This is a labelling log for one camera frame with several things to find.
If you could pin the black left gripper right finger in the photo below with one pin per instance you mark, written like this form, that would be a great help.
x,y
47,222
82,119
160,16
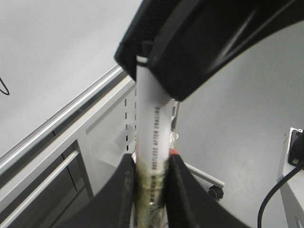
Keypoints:
x,y
189,205

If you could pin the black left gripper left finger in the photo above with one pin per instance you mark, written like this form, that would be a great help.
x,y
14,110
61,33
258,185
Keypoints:
x,y
112,206

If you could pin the white whiteboard marker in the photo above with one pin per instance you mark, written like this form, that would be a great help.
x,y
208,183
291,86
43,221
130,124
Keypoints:
x,y
153,127

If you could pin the black caster wheel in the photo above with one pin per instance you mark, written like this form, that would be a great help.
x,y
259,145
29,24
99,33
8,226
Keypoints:
x,y
216,193

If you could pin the white box with connector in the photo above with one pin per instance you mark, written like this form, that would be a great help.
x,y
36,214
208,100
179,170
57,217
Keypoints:
x,y
292,192

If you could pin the white metal stand frame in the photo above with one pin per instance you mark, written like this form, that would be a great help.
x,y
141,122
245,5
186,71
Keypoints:
x,y
101,129

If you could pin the white horizontal rail bar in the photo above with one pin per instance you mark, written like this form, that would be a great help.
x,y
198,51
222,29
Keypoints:
x,y
38,190

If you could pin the white whiteboard with aluminium frame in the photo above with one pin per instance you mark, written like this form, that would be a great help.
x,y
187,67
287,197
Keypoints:
x,y
50,52

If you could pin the black upper camera housing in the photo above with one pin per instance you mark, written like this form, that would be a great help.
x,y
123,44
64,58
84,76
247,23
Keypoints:
x,y
187,41

